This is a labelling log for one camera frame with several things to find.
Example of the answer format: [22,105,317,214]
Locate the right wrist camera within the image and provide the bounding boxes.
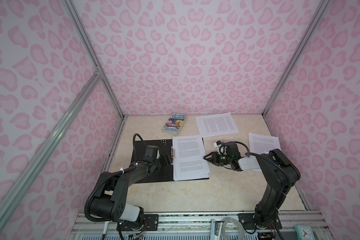
[214,141,226,155]

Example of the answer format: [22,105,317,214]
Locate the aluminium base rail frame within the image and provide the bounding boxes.
[69,211,333,240]

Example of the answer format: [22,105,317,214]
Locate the printed sheet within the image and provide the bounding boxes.
[249,133,281,155]
[195,113,239,137]
[172,135,210,181]

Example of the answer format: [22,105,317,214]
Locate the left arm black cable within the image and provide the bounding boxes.
[83,133,157,223]

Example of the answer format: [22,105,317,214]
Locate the teal alarm clock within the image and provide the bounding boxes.
[295,225,316,240]

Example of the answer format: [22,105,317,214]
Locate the clear tube coil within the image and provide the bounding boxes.
[221,218,245,240]

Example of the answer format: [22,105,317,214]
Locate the black A4 clip folder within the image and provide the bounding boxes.
[130,139,210,184]

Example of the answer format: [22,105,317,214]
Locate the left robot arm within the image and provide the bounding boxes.
[84,146,173,229]

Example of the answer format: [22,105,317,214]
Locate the black white marker pen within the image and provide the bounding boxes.
[101,222,110,240]

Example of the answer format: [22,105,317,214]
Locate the colourful paperback book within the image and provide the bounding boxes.
[162,113,187,136]

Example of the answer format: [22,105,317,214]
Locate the metal folder clip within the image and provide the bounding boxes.
[171,146,175,159]

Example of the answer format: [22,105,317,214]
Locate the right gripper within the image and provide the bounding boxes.
[203,151,233,167]

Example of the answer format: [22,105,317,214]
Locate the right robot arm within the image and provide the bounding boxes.
[204,141,301,229]

